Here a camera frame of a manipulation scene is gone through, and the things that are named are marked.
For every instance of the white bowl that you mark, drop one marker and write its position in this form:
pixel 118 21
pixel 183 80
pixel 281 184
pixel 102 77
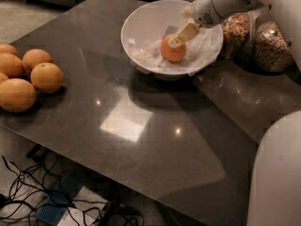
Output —
pixel 153 21

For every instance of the glass jar with nuts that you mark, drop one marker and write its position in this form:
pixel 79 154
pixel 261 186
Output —
pixel 236 31

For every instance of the orange front left large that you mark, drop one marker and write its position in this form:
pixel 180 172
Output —
pixel 17 95

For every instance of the white paper towel in bowl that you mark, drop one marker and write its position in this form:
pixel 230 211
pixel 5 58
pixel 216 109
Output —
pixel 200 53

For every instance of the orange back left of pile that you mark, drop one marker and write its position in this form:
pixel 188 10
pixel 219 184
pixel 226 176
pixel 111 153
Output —
pixel 9 49

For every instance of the blue box on floor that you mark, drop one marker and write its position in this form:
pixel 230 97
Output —
pixel 58 201

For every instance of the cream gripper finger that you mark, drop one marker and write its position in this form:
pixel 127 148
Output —
pixel 187 32
pixel 187 12

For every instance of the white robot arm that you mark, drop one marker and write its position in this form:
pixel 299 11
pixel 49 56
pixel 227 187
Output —
pixel 267 108

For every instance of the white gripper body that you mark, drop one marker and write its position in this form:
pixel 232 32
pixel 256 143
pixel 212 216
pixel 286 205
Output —
pixel 202 10

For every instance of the orange back middle of pile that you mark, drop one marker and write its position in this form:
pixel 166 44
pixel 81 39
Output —
pixel 34 57

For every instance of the small orange at left edge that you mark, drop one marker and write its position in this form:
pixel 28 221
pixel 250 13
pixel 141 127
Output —
pixel 3 78

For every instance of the glass jar with cereal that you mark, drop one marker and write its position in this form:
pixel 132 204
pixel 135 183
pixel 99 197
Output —
pixel 270 51

